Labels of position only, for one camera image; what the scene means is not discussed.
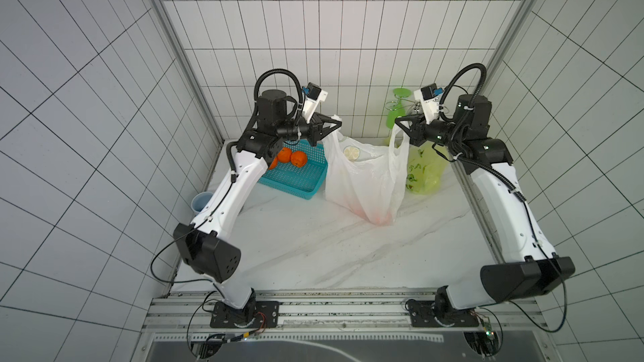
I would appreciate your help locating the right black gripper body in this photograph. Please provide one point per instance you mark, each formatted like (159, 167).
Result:
(422, 129)

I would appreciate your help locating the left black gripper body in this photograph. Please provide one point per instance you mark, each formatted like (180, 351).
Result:
(312, 128)

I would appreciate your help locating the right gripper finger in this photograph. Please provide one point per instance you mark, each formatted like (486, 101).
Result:
(411, 123)
(416, 139)

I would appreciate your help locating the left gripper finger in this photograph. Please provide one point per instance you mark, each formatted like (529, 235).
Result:
(321, 133)
(320, 123)

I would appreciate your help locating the white printed plastic bag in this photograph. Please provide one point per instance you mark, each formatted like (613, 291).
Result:
(366, 179)

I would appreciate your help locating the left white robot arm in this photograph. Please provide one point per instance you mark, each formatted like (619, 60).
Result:
(204, 244)

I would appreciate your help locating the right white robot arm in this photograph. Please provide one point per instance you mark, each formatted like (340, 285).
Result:
(530, 264)

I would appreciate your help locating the orange one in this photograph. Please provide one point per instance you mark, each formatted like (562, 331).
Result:
(273, 164)

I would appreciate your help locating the orange two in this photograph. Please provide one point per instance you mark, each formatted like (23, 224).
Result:
(284, 156)

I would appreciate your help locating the green plastic wine glass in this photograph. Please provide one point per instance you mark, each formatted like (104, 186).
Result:
(398, 93)

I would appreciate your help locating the chrome glass holder stand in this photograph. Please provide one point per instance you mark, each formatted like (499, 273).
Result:
(407, 108)

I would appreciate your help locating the green plastic bag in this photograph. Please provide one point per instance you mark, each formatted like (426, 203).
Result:
(426, 166)

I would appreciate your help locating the orange three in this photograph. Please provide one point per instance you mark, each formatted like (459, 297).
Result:
(299, 159)

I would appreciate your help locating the teal plastic basket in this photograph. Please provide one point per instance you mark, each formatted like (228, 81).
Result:
(300, 182)

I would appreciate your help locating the light blue cup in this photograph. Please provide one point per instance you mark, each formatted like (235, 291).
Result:
(200, 201)

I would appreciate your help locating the aluminium mounting rail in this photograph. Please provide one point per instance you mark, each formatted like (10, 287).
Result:
(330, 315)

